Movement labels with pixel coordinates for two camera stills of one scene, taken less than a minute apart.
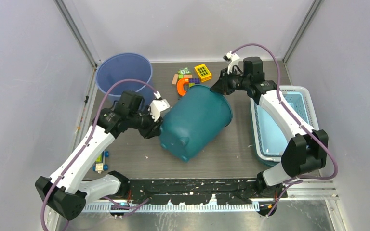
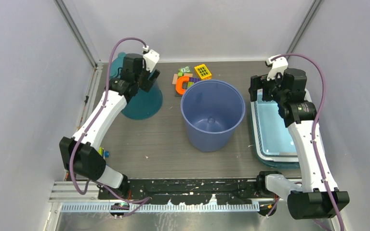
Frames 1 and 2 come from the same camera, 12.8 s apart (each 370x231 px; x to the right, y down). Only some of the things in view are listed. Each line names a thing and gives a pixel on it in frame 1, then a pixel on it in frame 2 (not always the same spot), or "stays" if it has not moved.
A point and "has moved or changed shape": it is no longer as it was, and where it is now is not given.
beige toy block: (175, 79) stays
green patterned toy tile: (184, 71) stays
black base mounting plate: (193, 191) stays
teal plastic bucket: (194, 121) to (144, 105)
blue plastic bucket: (124, 66) has moved or changed shape
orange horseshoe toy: (180, 86) stays
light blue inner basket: (272, 138) stays
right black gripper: (221, 86) to (258, 82)
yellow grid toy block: (204, 73) stays
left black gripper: (153, 128) to (149, 78)
